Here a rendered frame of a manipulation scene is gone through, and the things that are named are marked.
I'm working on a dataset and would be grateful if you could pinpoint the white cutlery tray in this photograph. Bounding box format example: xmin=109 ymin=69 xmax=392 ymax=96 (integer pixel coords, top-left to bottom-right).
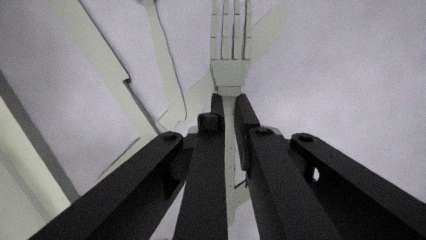
xmin=0 ymin=147 xmax=52 ymax=240

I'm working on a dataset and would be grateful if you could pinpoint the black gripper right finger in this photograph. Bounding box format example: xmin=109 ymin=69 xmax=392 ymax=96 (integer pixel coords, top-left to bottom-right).
xmin=234 ymin=93 xmax=426 ymax=240

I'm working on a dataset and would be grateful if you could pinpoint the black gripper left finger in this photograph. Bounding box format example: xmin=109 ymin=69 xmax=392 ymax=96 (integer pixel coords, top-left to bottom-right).
xmin=27 ymin=93 xmax=228 ymax=240

